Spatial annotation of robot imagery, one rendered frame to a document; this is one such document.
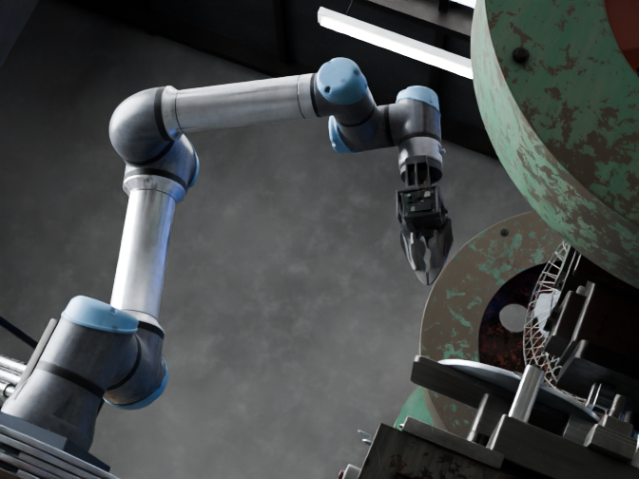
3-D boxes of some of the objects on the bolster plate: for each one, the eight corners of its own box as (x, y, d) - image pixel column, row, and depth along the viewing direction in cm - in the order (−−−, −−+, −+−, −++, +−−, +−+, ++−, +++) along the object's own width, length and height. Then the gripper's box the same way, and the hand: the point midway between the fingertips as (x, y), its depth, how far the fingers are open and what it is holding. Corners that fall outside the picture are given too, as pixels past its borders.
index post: (506, 420, 167) (529, 359, 170) (504, 424, 170) (526, 364, 173) (525, 428, 167) (548, 366, 170) (522, 431, 170) (544, 372, 173)
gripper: (389, 159, 201) (393, 272, 192) (441, 151, 199) (448, 265, 190) (399, 182, 209) (404, 293, 199) (451, 175, 207) (457, 286, 197)
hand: (429, 279), depth 197 cm, fingers closed
